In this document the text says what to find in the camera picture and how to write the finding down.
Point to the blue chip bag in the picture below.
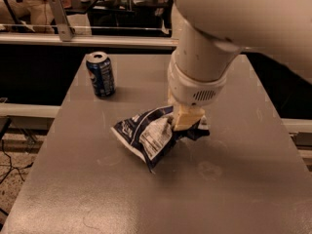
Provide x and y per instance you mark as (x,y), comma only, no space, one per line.
(150,135)

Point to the left metal bracket post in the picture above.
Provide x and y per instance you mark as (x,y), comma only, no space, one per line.
(65,31)

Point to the dark background desk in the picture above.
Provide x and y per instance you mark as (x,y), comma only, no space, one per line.
(141,18)

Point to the blue pepsi can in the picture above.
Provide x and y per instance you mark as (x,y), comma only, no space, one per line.
(101,74)

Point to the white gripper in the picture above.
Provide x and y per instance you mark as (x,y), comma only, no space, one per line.
(190,90)

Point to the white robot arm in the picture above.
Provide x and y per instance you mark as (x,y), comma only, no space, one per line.
(215,32)

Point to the metal glass-barrier rail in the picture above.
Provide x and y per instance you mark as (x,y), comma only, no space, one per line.
(88,41)

